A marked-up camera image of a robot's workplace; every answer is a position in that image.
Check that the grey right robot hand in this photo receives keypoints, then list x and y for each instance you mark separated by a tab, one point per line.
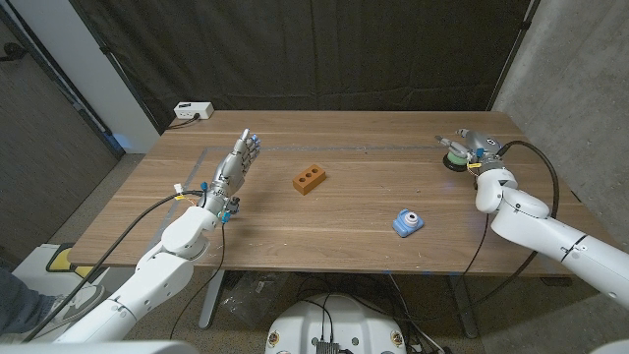
473	147

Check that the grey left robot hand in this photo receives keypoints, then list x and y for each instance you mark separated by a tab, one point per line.
235	167

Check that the green push button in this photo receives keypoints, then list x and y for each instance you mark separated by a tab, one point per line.
455	160

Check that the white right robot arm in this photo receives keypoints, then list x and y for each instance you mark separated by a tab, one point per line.
545	231

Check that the orange brick block with holes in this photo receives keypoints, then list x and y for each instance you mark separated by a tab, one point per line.
309	179

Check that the white power strip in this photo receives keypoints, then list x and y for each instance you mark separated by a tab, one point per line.
193	110

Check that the clear plastic bag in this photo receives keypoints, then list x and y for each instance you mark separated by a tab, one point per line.
250	297

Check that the white table leg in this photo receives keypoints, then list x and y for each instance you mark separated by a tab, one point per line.
211	297

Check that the black backdrop curtain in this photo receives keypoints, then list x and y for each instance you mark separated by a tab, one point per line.
304	54

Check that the grey table leg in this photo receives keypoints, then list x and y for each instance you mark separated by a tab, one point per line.
464	305

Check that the white robot torso base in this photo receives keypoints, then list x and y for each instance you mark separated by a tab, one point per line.
335	327

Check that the yellow black floor pedal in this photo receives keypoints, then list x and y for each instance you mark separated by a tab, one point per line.
63	259

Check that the grey sneaker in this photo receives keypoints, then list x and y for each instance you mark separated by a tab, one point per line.
78	300

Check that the person leg in jeans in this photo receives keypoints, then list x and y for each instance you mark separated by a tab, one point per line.
17	305

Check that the blue toy camera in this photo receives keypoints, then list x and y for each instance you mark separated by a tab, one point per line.
408	222

